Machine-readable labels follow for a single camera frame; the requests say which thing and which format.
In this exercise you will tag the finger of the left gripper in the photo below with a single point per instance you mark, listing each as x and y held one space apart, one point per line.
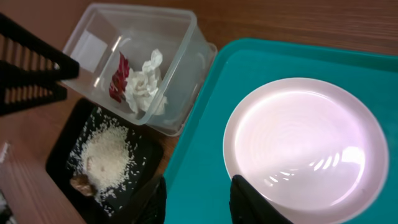
16 97
25 55

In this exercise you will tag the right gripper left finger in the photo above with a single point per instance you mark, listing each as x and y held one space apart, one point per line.
147 206

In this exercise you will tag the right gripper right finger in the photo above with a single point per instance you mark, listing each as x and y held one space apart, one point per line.
248 206

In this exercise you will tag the rice food leftovers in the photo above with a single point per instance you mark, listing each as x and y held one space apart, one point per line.
104 161

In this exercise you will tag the large pink plate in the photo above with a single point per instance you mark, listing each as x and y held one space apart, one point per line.
310 148

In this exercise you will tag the red snack wrapper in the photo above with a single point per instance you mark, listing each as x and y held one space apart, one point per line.
119 80

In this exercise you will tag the white tissue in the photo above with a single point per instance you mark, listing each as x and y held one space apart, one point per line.
142 86

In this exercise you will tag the teal serving tray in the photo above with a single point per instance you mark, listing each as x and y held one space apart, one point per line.
198 184

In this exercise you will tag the black plastic tray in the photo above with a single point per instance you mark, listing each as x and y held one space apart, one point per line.
64 161

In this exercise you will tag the clear plastic bin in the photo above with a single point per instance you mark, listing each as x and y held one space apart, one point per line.
106 32

